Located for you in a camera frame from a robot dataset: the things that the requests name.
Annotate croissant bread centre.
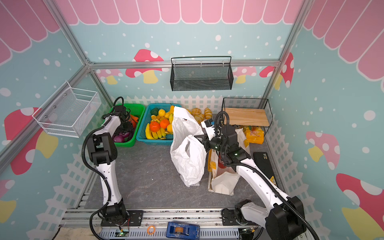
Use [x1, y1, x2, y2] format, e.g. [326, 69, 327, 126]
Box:
[194, 114, 205, 124]

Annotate white tote bag yellow handles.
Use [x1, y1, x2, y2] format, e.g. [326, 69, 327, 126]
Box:
[207, 128, 251, 196]

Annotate white plastic grocery bag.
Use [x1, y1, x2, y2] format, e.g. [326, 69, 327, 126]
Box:
[170, 107, 207, 187]

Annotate banana bunch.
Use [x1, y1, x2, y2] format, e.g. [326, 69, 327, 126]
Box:
[145, 124, 166, 140]

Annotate teal plastic basket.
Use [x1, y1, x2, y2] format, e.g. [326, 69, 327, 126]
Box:
[136, 103, 181, 146]

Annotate blue device on rail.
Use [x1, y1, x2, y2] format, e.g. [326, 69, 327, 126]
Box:
[166, 222, 201, 240]

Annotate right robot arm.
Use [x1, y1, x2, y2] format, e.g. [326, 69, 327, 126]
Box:
[196, 111, 319, 240]

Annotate black flat box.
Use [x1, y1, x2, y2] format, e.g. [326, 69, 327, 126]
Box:
[253, 152, 277, 186]

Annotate red soda can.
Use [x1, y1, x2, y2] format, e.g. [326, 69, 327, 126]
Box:
[218, 155, 226, 169]

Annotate bread roll right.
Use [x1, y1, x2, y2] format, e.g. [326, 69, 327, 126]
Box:
[204, 108, 213, 120]

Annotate black mesh wall basket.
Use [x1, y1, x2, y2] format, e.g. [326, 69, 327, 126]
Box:
[170, 56, 234, 92]

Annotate purple onion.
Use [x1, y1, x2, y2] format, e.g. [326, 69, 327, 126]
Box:
[113, 135, 125, 143]

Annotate white wire wall basket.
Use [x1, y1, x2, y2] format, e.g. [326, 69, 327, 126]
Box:
[32, 82, 102, 138]

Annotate black wire shelf wooden board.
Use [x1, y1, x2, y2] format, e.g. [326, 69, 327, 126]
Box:
[222, 97, 273, 131]

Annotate orange fruit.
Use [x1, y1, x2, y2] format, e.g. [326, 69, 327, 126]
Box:
[150, 121, 161, 133]

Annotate yellow snack package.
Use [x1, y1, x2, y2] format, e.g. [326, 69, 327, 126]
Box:
[245, 126, 265, 145]

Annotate green plastic basket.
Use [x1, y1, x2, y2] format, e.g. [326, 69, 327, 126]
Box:
[115, 103, 146, 148]

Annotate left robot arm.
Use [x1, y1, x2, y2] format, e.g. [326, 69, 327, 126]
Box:
[81, 97, 129, 226]

